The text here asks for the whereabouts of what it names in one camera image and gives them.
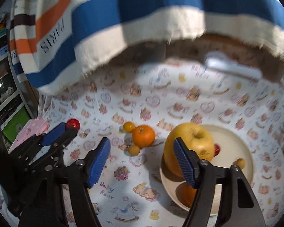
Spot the red cherry tomato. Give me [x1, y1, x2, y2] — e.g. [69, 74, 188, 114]
[214, 144, 221, 156]
[66, 118, 81, 131]

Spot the small yellow tomato back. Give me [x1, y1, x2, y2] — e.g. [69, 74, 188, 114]
[233, 158, 246, 170]

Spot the orange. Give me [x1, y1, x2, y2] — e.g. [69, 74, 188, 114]
[132, 125, 156, 148]
[182, 183, 197, 207]

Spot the cream round plate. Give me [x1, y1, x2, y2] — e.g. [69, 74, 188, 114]
[160, 124, 254, 212]

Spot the small yellow fruit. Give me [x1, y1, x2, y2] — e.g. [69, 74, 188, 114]
[122, 122, 136, 133]

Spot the large yellow pomelo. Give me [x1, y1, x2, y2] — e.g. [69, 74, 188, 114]
[163, 122, 215, 177]

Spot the small tan longan fruit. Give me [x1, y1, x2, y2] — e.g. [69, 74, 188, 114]
[128, 145, 140, 156]

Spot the shelf with boxes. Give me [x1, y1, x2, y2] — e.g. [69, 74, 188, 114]
[0, 11, 32, 145]

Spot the baby bear patterned tablecloth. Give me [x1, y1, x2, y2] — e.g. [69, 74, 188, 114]
[38, 40, 284, 226]

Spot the striped Paris cloth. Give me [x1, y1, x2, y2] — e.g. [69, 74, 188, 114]
[9, 0, 284, 95]

